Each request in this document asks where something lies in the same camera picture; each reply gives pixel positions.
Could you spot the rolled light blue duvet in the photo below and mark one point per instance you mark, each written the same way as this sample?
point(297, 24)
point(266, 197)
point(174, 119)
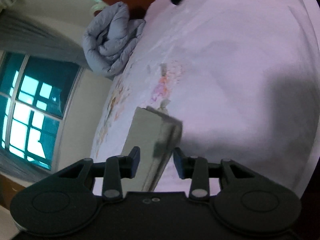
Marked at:
point(110, 39)

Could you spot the aluminium frame window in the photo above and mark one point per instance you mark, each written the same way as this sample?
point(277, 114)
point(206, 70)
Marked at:
point(35, 94)

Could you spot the pink floral bed sheet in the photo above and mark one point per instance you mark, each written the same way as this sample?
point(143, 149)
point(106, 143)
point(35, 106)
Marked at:
point(242, 76)

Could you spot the grey right curtain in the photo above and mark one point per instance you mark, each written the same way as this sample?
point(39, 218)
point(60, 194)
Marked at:
point(20, 34)

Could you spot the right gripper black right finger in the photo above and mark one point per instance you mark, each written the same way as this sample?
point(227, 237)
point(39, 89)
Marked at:
point(195, 169)

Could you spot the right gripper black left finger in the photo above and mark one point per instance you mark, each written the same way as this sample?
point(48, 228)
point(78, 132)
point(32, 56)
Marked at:
point(117, 168)

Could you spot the grey curtain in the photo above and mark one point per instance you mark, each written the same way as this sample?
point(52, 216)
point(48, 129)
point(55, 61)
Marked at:
point(13, 166)
point(20, 34)

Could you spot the grey left curtain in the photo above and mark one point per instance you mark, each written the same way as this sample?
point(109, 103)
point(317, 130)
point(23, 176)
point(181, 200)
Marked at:
point(13, 166)

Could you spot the brown wooden door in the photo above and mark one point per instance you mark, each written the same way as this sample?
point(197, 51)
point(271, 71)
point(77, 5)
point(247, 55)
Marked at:
point(8, 189)

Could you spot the grey knit pants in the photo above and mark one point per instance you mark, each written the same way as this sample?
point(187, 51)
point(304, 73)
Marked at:
point(156, 134)

